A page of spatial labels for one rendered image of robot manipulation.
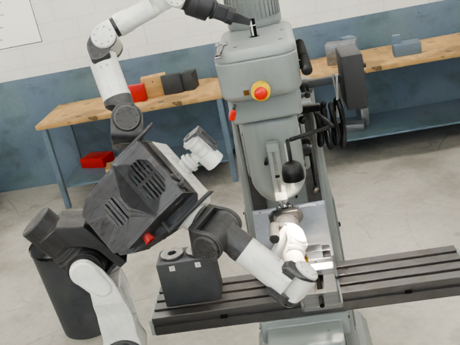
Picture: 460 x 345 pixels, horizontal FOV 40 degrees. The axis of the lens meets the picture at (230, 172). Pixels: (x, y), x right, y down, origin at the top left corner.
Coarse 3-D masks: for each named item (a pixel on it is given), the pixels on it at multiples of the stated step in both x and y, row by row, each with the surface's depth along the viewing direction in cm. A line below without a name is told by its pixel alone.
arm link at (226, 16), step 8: (200, 0) 199; (208, 0) 199; (216, 0) 203; (200, 8) 199; (208, 8) 200; (216, 8) 200; (224, 8) 201; (232, 8) 200; (200, 16) 201; (208, 16) 203; (216, 16) 201; (224, 16) 201; (232, 16) 200
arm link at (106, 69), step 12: (96, 36) 193; (108, 36) 193; (96, 48) 193; (108, 48) 193; (96, 60) 193; (108, 60) 194; (96, 72) 194; (108, 72) 193; (120, 72) 196; (108, 84) 193; (120, 84) 194; (108, 96) 193
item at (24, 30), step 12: (0, 0) 624; (12, 0) 624; (24, 0) 623; (0, 12) 629; (12, 12) 628; (24, 12) 628; (0, 24) 633; (12, 24) 633; (24, 24) 632; (36, 24) 632; (0, 36) 638; (12, 36) 637; (24, 36) 637; (36, 36) 636; (0, 48) 643
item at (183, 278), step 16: (160, 256) 246; (176, 256) 240; (192, 256) 239; (160, 272) 240; (176, 272) 240; (192, 272) 240; (208, 272) 240; (176, 288) 243; (192, 288) 242; (208, 288) 242; (176, 304) 245
